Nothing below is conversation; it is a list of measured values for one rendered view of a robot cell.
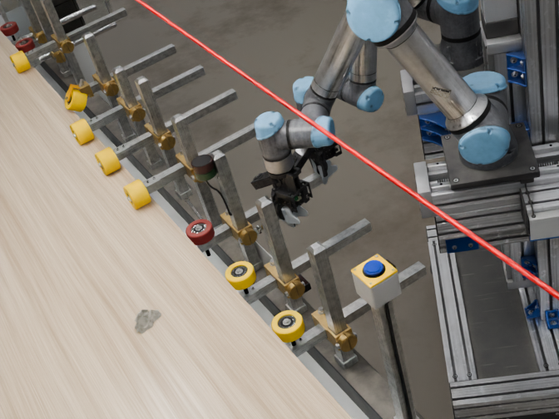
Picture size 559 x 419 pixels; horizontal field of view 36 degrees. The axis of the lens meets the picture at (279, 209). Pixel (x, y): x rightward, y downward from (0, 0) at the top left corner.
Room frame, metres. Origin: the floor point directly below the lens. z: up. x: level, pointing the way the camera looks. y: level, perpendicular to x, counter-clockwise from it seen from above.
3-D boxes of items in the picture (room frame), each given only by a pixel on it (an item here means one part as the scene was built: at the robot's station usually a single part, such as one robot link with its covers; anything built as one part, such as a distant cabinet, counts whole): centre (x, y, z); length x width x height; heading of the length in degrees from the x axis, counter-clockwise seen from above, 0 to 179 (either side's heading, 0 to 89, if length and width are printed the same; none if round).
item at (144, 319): (1.68, 0.42, 0.91); 0.09 x 0.07 x 0.02; 145
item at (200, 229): (1.99, 0.24, 0.85); 0.08 x 0.08 x 0.11
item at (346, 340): (1.55, -0.05, 0.81); 0.14 x 0.06 x 0.05; 21
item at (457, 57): (2.26, -0.67, 1.09); 0.15 x 0.15 x 0.10
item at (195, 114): (2.52, 0.27, 0.95); 0.50 x 0.04 x 0.04; 111
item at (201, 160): (1.98, 0.17, 1.03); 0.06 x 0.06 x 0.22; 21
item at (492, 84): (1.77, -0.56, 1.20); 0.13 x 0.12 x 0.14; 160
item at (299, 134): (1.81, -0.14, 1.24); 0.11 x 0.11 x 0.08; 70
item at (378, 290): (1.29, -0.15, 1.18); 0.07 x 0.07 x 0.08; 21
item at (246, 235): (2.02, 0.13, 0.84); 0.14 x 0.06 x 0.05; 21
